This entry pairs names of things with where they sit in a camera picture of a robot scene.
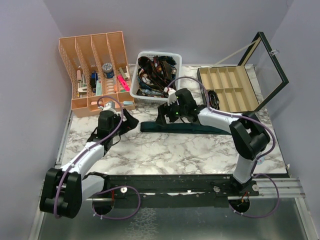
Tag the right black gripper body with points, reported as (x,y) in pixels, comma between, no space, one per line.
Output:
(176,112)

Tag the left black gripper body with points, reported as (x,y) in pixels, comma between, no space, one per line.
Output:
(117,122)

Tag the dark green tie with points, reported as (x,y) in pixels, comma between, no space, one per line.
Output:
(180,128)

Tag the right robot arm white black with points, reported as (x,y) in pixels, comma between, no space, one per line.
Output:
(249,137)

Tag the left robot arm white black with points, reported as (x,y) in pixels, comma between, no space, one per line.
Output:
(65,188)

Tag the pile of patterned ties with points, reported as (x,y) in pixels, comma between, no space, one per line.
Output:
(154,75)

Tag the light blue eraser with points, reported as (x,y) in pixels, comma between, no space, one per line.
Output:
(128,103)

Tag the rolled patterned tie in box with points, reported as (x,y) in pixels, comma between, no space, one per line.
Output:
(214,101)

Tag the pink highlighter marker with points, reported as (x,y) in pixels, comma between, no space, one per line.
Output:
(123,83)

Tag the blue round tin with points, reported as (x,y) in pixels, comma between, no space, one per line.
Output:
(108,70)

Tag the orange desk file organizer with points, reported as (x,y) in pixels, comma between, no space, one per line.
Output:
(83,57)

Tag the black tie storage box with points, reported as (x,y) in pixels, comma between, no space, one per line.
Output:
(246,80)

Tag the light blue scissors package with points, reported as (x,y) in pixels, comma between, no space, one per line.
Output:
(260,160)

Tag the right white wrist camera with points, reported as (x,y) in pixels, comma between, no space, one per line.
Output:
(172,98)

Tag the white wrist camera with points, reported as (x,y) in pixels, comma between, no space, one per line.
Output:
(109,106)
(172,98)

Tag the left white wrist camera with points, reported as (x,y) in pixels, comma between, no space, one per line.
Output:
(109,106)

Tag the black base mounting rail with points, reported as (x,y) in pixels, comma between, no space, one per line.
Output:
(168,191)

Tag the aluminium frame rail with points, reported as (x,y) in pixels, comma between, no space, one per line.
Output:
(277,187)

